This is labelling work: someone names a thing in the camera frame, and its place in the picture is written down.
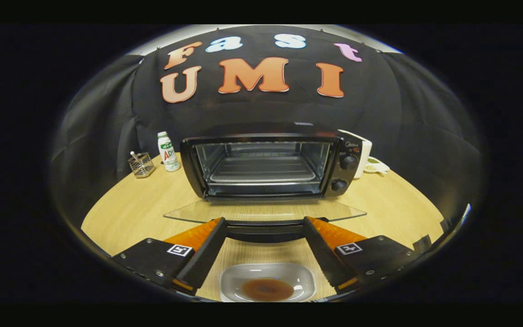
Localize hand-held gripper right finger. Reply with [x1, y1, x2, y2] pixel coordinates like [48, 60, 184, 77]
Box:
[302, 216, 421, 295]

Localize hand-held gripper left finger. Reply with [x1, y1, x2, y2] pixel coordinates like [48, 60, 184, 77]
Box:
[112, 217, 228, 297]

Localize black toaster oven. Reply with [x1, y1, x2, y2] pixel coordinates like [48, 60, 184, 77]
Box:
[163, 122, 367, 243]

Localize white slot toaster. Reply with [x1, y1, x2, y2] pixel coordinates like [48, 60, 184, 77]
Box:
[338, 129, 373, 179]

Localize white shallow plate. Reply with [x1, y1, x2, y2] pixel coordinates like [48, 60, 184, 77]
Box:
[219, 262, 317, 302]

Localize small white condiment dish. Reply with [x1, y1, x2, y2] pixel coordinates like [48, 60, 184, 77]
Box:
[364, 157, 390, 174]

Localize white bottle green label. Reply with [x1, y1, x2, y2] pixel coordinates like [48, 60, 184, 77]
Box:
[157, 131, 181, 172]

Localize wire mesh holder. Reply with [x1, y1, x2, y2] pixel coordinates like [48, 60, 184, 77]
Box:
[128, 151, 156, 178]

